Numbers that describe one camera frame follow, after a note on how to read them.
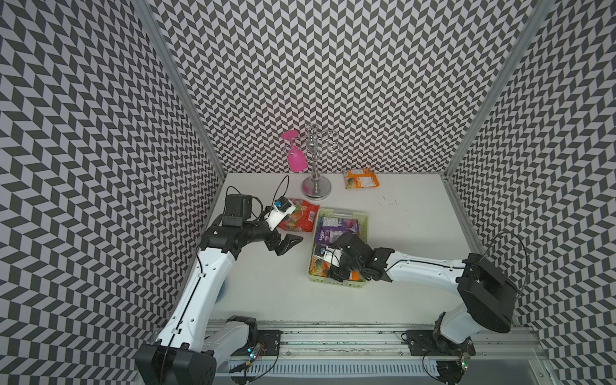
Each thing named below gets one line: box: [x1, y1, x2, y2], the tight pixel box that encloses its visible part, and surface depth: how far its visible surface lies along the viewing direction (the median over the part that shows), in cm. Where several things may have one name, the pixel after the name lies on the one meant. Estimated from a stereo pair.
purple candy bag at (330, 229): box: [315, 216, 360, 246], surface depth 93 cm
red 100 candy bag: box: [278, 198, 321, 233], surface depth 98 cm
